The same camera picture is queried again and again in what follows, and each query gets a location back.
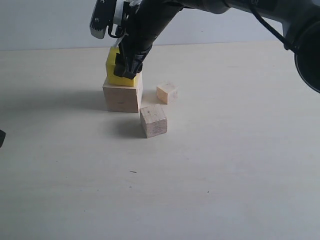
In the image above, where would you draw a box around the small plain wooden cube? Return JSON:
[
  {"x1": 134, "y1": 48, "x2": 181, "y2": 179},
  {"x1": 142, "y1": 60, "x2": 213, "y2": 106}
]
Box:
[{"x1": 156, "y1": 82, "x2": 178, "y2": 105}]

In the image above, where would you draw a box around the large plain wooden cube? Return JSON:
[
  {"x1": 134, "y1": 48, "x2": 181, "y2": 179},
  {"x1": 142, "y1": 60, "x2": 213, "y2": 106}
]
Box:
[{"x1": 102, "y1": 72, "x2": 143, "y2": 113}]

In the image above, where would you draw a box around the black right camera cable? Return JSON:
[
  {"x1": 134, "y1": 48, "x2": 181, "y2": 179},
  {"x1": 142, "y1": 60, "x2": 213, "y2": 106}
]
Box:
[{"x1": 246, "y1": 0, "x2": 298, "y2": 51}]

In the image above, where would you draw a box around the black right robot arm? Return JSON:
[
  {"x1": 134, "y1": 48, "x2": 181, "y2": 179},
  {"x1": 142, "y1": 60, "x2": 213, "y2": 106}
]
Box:
[{"x1": 114, "y1": 0, "x2": 320, "y2": 92}]

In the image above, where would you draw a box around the medium plain wooden cube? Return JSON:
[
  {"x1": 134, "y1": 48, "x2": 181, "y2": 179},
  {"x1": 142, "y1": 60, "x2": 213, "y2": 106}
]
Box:
[{"x1": 139, "y1": 104, "x2": 168, "y2": 138}]

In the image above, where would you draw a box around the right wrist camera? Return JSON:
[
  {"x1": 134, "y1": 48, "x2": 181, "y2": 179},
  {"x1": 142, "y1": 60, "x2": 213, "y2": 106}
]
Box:
[{"x1": 89, "y1": 0, "x2": 117, "y2": 40}]

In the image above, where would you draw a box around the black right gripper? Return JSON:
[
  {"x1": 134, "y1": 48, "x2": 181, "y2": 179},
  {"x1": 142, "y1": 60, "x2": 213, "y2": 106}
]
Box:
[{"x1": 114, "y1": 0, "x2": 184, "y2": 80}]

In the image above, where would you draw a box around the yellow wooden cube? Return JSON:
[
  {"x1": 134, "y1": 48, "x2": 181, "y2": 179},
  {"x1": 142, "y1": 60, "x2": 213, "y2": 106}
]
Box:
[{"x1": 105, "y1": 47, "x2": 138, "y2": 87}]

